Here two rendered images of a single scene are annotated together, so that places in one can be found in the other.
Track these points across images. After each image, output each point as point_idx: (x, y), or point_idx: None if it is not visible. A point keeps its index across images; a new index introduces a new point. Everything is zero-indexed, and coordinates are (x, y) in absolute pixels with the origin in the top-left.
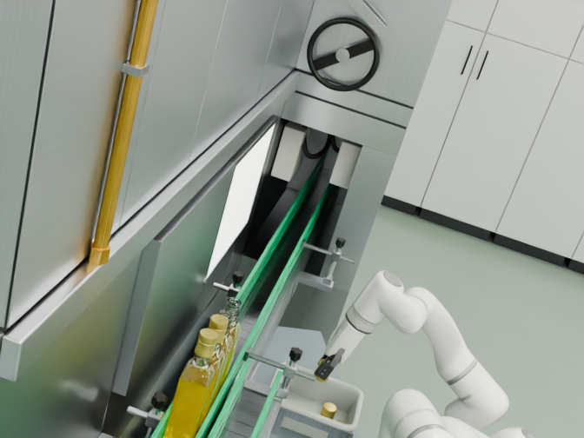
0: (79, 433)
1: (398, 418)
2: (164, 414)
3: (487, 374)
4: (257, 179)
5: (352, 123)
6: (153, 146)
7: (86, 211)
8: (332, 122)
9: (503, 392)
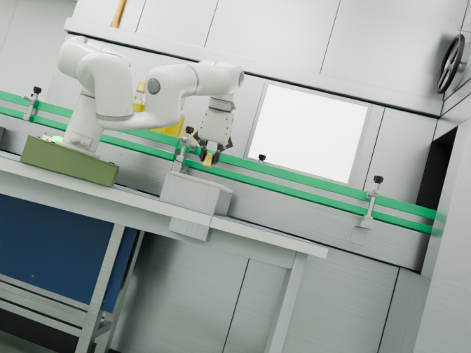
0: None
1: None
2: None
3: (176, 65)
4: (351, 146)
5: (456, 113)
6: (160, 12)
7: (111, 8)
8: (449, 121)
9: (165, 66)
